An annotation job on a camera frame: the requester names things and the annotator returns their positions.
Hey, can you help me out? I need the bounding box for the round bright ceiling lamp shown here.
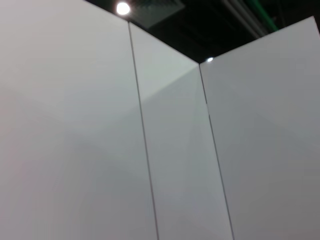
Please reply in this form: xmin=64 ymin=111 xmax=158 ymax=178
xmin=115 ymin=1 xmax=131 ymax=16

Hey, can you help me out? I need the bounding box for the grey ceiling conduit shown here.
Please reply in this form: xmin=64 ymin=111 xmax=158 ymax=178
xmin=219 ymin=0 xmax=263 ymax=38

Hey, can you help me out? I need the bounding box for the green ceiling pipe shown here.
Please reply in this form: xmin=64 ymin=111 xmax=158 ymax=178
xmin=252 ymin=0 xmax=281 ymax=32

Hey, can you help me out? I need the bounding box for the ceiling vent grille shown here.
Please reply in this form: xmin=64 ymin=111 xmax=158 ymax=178
xmin=129 ymin=0 xmax=185 ymax=28

